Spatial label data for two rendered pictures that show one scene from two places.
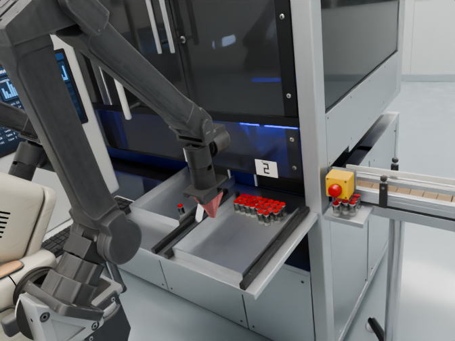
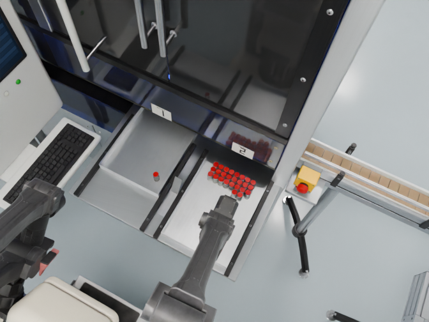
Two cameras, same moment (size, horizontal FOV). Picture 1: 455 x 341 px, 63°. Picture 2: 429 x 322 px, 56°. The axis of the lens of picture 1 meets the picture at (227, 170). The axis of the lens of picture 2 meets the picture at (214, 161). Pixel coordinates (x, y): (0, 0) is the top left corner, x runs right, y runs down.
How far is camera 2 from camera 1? 0.89 m
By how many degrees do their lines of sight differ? 39
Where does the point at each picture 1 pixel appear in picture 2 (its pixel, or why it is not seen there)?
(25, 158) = (39, 227)
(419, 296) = not seen: hidden behind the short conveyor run
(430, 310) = not seen: hidden behind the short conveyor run
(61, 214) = (13, 153)
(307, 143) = (290, 155)
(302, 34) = (318, 101)
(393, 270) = (323, 205)
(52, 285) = not seen: outside the picture
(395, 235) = (334, 193)
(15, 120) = (34, 216)
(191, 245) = (174, 223)
